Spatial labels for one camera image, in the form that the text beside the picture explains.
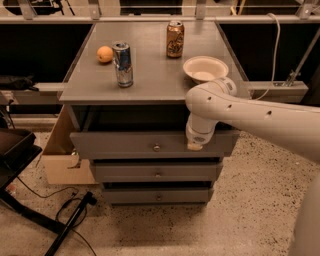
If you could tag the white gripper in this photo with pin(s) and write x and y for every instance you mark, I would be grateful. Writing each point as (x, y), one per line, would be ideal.
(198, 138)

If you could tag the grey top drawer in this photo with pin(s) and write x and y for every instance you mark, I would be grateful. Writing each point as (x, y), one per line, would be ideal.
(149, 145)

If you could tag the grey drawer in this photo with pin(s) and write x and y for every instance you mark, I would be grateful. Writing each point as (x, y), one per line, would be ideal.
(157, 196)
(155, 171)
(149, 145)

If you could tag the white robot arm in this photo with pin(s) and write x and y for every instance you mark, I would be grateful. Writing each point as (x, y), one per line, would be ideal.
(292, 127)

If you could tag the grey middle drawer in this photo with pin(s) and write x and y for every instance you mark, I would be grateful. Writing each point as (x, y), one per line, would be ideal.
(155, 171)

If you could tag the grey drawer cabinet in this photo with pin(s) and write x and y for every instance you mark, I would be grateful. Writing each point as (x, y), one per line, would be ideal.
(155, 101)

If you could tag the grey bottom drawer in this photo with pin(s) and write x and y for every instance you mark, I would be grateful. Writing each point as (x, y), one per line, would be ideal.
(157, 196)

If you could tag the white paper bowl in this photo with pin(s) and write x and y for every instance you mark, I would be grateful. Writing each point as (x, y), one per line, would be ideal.
(203, 69)

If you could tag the gold soda can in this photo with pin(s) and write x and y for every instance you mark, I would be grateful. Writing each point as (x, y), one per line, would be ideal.
(175, 39)

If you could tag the blue silver energy can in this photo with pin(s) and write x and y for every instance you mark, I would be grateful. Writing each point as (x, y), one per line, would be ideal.
(122, 63)

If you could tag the orange fruit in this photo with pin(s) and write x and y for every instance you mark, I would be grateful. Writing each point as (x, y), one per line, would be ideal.
(104, 54)

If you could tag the cardboard box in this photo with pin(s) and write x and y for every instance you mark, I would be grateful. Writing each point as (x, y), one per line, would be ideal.
(61, 162)

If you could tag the black chair base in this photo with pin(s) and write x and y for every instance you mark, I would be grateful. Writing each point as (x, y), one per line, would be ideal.
(17, 151)

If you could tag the black bag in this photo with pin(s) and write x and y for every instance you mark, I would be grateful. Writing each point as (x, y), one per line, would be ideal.
(9, 82)

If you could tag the metal railing frame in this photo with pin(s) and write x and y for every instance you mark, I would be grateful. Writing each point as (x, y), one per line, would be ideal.
(194, 13)

